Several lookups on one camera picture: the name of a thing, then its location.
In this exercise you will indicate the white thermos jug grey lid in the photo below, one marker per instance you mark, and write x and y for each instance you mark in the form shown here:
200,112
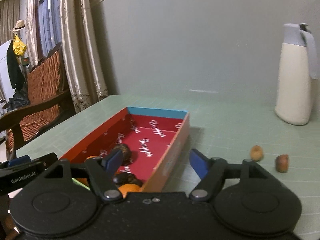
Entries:
292,80

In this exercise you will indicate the wooden chair with woven cushion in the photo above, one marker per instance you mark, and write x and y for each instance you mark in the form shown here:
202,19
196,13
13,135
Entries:
45,80

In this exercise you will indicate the straw hat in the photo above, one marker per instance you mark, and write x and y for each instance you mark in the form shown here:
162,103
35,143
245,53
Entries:
18,25

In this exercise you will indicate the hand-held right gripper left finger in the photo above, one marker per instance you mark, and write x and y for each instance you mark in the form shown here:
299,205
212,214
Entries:
113,158

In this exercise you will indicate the dark brown fruit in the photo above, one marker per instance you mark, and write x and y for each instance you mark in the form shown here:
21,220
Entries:
125,151
126,178

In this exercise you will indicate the red cardboard box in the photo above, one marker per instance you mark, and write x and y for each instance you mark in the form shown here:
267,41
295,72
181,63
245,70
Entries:
155,140

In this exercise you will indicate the yellow cloth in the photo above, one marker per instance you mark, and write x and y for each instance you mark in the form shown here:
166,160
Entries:
19,46

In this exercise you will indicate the dark cloth pile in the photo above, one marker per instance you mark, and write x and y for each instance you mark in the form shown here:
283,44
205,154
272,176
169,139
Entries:
17,100

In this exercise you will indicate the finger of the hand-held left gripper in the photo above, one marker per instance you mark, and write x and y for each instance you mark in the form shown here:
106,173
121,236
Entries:
18,160

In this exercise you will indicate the beige satin curtain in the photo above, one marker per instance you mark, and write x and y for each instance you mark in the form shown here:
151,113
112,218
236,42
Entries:
82,42
30,17

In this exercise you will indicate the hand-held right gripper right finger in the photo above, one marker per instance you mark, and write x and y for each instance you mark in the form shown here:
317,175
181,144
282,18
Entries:
198,163

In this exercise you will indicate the window with dark frame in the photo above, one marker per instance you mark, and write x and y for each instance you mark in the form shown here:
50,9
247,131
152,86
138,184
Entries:
48,17

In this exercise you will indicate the small light brown fruit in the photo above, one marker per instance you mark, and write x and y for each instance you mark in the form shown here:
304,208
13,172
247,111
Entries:
256,152
282,163

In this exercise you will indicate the black coat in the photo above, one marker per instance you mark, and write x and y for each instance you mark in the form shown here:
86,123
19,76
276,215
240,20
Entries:
12,67

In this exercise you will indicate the green checked tablecloth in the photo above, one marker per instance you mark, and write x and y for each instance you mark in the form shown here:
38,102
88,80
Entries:
225,120

